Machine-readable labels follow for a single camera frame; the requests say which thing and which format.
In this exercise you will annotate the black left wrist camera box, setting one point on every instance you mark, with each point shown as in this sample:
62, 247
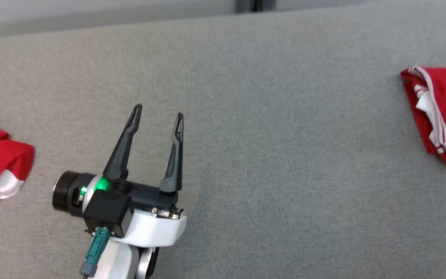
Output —
108, 213

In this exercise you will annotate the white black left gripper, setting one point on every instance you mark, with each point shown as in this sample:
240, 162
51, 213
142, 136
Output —
157, 228

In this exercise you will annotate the dark grey partition post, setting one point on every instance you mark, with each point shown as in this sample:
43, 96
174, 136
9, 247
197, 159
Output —
258, 4

